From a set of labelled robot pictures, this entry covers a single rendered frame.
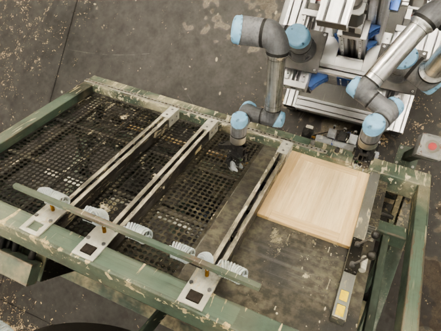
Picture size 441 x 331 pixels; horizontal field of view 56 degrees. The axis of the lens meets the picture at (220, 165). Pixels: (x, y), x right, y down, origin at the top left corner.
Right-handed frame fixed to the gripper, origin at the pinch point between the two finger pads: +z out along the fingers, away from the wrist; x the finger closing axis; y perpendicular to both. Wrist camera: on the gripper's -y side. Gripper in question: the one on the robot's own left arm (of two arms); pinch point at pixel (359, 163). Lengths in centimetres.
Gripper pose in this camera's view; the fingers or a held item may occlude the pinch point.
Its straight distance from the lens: 190.9
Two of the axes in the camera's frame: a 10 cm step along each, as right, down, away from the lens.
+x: 9.1, 3.0, -3.0
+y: -4.0, 8.2, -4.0
